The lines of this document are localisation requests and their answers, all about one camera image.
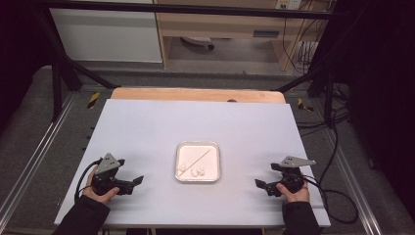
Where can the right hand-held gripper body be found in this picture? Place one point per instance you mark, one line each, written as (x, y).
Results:
(292, 178)

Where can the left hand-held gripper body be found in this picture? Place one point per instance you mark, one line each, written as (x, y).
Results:
(106, 164)

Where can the white marshmallow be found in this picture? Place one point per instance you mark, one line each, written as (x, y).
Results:
(201, 171)
(194, 172)
(181, 168)

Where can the square metal tray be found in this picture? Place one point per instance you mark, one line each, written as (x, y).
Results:
(208, 166)

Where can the thin wooden skewer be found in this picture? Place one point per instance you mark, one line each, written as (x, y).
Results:
(195, 161)

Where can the person's right hand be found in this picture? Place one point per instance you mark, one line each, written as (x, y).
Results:
(297, 197)

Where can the person's left hand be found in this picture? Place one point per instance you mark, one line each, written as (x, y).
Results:
(94, 197)

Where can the wooden table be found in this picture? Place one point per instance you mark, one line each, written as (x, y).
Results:
(195, 95)

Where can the white cabinet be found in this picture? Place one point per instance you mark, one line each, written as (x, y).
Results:
(107, 36)

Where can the dark curtain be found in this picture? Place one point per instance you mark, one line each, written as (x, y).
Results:
(385, 81)
(19, 49)

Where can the office chair base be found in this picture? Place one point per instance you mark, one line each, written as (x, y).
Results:
(197, 40)

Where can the light wooden desk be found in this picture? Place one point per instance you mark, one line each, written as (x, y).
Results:
(221, 24)

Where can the white power strip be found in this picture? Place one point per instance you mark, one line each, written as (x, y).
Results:
(288, 4)

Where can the aluminium floor rail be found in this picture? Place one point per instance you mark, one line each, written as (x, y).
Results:
(354, 182)
(36, 153)

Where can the black metal frame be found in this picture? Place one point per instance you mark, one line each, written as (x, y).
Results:
(195, 9)

